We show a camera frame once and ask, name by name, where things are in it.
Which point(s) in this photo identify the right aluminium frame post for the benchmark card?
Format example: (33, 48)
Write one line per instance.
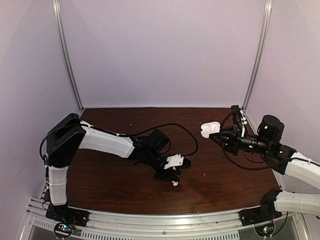
(264, 31)

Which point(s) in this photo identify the left aluminium frame post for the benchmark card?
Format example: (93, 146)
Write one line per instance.
(65, 54)

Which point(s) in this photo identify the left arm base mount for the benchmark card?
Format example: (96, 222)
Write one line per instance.
(65, 214)

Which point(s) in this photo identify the aluminium frame post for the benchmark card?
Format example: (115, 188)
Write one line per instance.
(264, 31)
(65, 54)

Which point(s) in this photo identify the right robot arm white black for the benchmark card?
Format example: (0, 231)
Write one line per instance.
(281, 158)

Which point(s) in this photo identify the right circuit board with leds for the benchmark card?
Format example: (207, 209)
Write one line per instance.
(264, 231)

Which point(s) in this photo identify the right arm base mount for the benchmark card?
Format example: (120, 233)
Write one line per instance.
(257, 215)

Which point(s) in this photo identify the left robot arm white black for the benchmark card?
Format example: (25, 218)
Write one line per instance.
(71, 134)

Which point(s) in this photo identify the white charging case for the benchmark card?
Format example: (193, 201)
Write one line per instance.
(209, 128)

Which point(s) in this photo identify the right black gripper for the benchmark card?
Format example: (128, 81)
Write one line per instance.
(233, 140)

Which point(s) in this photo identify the left circuit board with leds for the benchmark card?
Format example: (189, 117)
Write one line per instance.
(62, 230)

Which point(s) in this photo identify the circuit board with leds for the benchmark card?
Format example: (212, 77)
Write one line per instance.
(264, 231)
(62, 230)

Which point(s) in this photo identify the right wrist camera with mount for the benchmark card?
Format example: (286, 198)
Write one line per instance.
(239, 119)

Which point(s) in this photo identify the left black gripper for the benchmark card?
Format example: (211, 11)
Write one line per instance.
(167, 174)

